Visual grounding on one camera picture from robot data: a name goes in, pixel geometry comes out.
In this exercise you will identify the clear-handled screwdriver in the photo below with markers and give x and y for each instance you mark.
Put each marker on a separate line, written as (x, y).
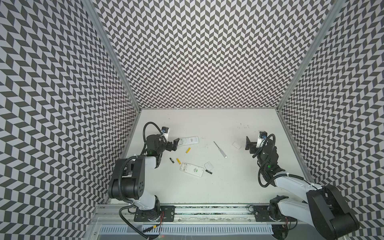
(221, 151)

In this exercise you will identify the white remote with green buttons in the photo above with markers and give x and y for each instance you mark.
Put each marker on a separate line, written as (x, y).
(192, 170)

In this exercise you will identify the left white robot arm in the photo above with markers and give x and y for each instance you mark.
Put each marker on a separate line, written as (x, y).
(127, 182)

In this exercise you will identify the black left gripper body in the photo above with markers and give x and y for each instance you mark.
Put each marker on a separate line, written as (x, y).
(169, 147)

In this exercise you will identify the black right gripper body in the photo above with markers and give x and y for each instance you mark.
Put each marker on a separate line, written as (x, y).
(252, 144)

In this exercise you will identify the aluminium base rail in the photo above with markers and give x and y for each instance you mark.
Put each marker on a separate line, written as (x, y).
(209, 214)

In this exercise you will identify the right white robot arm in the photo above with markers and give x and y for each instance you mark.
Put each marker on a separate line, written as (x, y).
(322, 207)

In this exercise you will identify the white battery cover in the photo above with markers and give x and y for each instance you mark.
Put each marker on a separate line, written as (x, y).
(209, 166)
(236, 145)

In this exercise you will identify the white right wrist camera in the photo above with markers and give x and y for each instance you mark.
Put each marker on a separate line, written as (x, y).
(261, 138)

